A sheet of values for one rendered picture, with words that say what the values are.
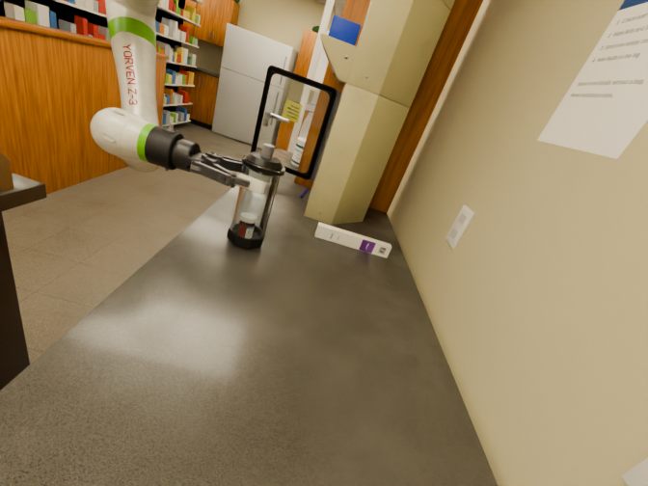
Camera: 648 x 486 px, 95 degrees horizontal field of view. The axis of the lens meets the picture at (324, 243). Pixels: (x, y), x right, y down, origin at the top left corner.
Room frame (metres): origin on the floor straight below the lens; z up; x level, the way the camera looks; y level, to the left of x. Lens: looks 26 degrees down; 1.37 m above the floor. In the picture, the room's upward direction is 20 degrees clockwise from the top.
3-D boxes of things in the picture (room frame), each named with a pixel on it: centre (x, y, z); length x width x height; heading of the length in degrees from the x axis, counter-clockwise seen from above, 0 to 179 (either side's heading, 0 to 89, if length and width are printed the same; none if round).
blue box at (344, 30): (1.30, 0.19, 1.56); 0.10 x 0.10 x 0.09; 7
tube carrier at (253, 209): (0.72, 0.21, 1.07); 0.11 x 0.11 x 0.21
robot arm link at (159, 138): (0.69, 0.44, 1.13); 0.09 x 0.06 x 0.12; 8
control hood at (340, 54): (1.20, 0.18, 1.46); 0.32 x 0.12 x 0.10; 7
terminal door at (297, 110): (1.36, 0.31, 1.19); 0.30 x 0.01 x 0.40; 89
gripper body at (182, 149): (0.70, 0.37, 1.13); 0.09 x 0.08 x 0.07; 98
